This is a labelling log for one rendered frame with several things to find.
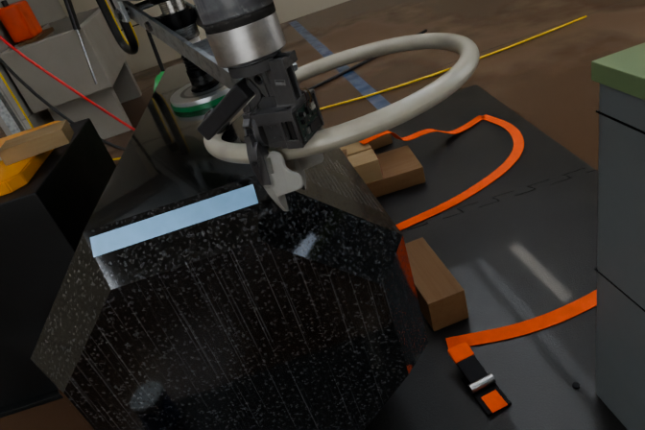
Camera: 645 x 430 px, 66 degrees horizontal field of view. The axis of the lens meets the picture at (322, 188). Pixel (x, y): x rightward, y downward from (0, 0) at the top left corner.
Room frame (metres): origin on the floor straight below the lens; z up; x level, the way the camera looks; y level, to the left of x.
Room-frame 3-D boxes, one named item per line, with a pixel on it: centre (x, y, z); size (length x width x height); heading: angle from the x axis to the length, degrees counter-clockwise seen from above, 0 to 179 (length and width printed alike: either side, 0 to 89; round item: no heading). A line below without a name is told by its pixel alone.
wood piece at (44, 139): (1.58, 0.82, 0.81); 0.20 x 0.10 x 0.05; 98
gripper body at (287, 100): (0.63, 0.03, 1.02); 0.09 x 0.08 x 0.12; 58
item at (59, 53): (4.50, 1.63, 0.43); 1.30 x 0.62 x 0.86; 5
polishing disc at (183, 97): (1.41, 0.23, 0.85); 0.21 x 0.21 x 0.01
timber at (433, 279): (1.22, -0.24, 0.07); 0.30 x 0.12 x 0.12; 6
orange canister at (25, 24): (4.36, 1.83, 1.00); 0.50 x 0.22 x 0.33; 5
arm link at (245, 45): (0.64, 0.03, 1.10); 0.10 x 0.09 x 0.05; 148
